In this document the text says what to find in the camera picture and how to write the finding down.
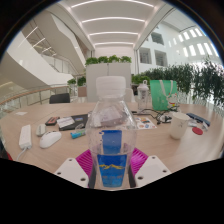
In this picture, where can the white power strip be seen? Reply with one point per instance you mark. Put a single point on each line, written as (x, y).
(25, 136)

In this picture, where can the small white packet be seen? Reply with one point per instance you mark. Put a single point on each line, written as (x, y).
(204, 125)

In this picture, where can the black office chair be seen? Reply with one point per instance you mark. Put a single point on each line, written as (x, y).
(60, 98)

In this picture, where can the dark blue keyboard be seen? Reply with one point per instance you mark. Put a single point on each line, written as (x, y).
(198, 118)

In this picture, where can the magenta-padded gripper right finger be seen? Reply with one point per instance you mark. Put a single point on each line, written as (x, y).
(153, 168)

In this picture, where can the glass railing with wooden handrail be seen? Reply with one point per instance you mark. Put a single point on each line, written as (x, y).
(30, 96)

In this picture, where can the potted plants in planter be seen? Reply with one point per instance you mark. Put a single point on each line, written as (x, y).
(81, 81)

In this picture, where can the clear blue-labelled water bottle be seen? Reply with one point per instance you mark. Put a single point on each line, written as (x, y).
(111, 146)

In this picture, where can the ceiling light strips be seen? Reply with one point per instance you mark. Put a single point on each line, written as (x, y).
(113, 19)

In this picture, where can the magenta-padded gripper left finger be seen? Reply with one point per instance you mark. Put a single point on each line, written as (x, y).
(70, 170)

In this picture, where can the black notebook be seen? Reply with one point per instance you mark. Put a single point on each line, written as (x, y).
(80, 120)

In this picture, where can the white computer mouse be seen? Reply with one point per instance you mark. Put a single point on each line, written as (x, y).
(50, 139)

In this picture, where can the row of tall green plants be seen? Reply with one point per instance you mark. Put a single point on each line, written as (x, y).
(193, 80)

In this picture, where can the white card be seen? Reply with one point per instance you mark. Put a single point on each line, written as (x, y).
(65, 122)

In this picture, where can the small white device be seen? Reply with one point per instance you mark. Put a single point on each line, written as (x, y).
(40, 129)

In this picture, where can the clear shaker bottle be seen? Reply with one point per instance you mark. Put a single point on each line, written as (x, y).
(143, 95)

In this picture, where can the low shelf with plants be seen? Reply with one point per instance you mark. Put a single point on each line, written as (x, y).
(140, 79)

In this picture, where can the green tote bag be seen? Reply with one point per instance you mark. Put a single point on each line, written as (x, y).
(163, 95)

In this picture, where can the colourful sticker sheet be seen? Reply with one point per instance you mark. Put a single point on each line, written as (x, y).
(145, 122)

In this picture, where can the white paper sheet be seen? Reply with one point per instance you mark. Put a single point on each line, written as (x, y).
(21, 113)

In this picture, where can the white cabinet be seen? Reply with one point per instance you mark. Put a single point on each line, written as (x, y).
(106, 70)

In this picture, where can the flat round red coaster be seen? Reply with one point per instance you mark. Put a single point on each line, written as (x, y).
(197, 131)

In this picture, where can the green plants atop cabinet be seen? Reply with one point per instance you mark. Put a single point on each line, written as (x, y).
(108, 60)

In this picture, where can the white mug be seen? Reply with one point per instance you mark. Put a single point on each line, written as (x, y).
(179, 125)

